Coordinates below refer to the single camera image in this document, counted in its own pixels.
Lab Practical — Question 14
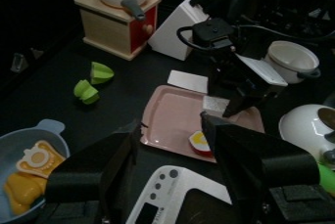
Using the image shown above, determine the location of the blue pan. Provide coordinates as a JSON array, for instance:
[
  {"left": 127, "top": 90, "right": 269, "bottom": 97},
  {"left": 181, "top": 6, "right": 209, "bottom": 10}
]
[{"left": 0, "top": 118, "right": 72, "bottom": 224}]

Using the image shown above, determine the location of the black cable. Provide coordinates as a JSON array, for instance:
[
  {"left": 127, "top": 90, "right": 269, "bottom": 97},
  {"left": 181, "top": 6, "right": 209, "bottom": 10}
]
[{"left": 175, "top": 24, "right": 210, "bottom": 52}]

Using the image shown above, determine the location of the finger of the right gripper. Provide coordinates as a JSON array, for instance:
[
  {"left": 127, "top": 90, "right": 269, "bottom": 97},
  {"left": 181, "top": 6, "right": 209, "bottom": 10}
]
[{"left": 221, "top": 85, "right": 264, "bottom": 118}]

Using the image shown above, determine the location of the white rice block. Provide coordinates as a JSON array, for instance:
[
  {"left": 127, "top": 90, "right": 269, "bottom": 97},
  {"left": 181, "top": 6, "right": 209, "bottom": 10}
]
[{"left": 201, "top": 95, "right": 231, "bottom": 118}]

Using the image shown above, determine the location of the pink tray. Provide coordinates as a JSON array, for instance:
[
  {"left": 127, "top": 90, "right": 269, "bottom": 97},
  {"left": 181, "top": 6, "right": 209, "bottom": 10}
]
[{"left": 139, "top": 84, "right": 266, "bottom": 164}]

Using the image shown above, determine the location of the yellow toy food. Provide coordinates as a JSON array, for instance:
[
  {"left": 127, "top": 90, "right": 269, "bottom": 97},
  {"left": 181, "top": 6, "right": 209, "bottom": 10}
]
[{"left": 2, "top": 172, "right": 49, "bottom": 216}]

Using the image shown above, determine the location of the green toy wedge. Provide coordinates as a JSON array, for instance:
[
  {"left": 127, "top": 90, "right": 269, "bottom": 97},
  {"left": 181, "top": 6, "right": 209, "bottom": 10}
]
[
  {"left": 72, "top": 78, "right": 100, "bottom": 106},
  {"left": 88, "top": 61, "right": 116, "bottom": 86}
]

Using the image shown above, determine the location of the white knife block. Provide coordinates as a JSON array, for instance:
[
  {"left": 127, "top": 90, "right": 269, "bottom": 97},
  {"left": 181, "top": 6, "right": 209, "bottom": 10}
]
[{"left": 146, "top": 0, "right": 211, "bottom": 62}]

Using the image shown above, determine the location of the white kitchen scale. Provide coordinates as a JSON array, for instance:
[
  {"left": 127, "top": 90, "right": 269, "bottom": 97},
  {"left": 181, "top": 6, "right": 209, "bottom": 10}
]
[{"left": 124, "top": 164, "right": 233, "bottom": 224}]

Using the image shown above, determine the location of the orange toy white ring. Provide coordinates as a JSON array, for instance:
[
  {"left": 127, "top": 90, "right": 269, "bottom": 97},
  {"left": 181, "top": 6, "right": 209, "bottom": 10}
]
[{"left": 16, "top": 139, "right": 68, "bottom": 179}]

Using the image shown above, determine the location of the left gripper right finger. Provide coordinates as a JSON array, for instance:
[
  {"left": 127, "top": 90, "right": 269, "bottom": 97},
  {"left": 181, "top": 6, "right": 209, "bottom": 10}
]
[{"left": 198, "top": 110, "right": 321, "bottom": 210}]

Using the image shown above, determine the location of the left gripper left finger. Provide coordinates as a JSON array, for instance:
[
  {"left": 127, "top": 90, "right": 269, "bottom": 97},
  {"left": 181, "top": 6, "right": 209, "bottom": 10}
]
[{"left": 44, "top": 119, "right": 143, "bottom": 224}]

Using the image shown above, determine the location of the wooden box red side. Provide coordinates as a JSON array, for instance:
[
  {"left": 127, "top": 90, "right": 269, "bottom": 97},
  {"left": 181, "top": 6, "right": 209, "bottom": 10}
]
[{"left": 72, "top": 0, "right": 163, "bottom": 62}]

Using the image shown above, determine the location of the white pot grey handle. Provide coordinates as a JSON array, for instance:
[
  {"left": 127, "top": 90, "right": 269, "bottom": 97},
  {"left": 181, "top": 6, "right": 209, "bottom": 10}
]
[{"left": 264, "top": 40, "right": 321, "bottom": 85}]

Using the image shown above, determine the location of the white flat rectangular piece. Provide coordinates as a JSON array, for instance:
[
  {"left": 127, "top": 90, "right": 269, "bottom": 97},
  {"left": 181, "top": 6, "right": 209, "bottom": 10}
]
[{"left": 166, "top": 68, "right": 210, "bottom": 95}]

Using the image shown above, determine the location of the white kettle grey handle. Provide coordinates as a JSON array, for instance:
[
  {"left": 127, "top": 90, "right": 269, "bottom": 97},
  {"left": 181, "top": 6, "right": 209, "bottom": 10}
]
[{"left": 277, "top": 104, "right": 335, "bottom": 171}]

